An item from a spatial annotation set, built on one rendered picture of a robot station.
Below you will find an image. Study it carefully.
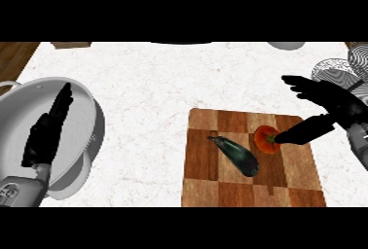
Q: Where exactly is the red tomato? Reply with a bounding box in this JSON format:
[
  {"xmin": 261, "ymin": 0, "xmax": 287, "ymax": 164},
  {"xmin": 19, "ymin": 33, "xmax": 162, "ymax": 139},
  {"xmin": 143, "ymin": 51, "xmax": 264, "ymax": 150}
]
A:
[{"xmin": 253, "ymin": 124, "xmax": 282, "ymax": 155}]

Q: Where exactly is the white round pot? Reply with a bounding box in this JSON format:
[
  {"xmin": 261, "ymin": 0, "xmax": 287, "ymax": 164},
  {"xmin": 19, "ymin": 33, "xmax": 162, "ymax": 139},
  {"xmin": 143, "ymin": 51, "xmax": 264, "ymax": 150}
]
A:
[{"xmin": 0, "ymin": 76, "xmax": 106, "ymax": 201}]

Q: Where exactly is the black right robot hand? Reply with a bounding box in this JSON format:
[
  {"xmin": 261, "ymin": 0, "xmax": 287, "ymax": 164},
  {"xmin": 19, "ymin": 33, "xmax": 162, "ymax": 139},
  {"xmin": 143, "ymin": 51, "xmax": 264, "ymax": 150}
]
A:
[{"xmin": 273, "ymin": 75, "xmax": 368, "ymax": 146}]

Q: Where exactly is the grey round object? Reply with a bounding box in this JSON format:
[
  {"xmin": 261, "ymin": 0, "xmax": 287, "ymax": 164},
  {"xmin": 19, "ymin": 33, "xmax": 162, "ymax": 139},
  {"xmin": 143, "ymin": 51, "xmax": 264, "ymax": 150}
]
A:
[{"xmin": 266, "ymin": 42, "xmax": 307, "ymax": 52}]

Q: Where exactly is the brown wooden block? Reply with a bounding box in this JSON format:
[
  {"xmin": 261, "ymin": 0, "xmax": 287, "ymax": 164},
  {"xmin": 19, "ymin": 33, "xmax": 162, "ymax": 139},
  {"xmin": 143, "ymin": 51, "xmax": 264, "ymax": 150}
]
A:
[{"xmin": 50, "ymin": 42, "xmax": 91, "ymax": 50}]

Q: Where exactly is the dark purple eggplant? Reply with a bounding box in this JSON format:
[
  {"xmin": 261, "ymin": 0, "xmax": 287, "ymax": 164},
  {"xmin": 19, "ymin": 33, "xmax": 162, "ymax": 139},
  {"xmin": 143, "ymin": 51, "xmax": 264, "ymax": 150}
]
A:
[{"xmin": 205, "ymin": 135, "xmax": 260, "ymax": 178}]

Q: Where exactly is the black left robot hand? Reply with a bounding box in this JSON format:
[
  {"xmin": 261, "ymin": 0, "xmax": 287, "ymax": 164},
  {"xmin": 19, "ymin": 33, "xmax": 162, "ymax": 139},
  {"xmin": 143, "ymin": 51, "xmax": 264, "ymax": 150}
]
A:
[{"xmin": 21, "ymin": 82, "xmax": 75, "ymax": 169}]

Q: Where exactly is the checkered wooden cutting board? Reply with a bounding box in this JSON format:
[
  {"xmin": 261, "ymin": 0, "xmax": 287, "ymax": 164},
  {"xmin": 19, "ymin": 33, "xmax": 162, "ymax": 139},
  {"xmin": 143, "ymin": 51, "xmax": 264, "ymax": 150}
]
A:
[{"xmin": 180, "ymin": 107, "xmax": 328, "ymax": 208}]

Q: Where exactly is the tiered wire basket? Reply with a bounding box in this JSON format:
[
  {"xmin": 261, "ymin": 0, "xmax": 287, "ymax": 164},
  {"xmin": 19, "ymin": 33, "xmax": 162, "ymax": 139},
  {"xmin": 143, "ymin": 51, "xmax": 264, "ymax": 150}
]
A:
[{"xmin": 309, "ymin": 43, "xmax": 368, "ymax": 105}]

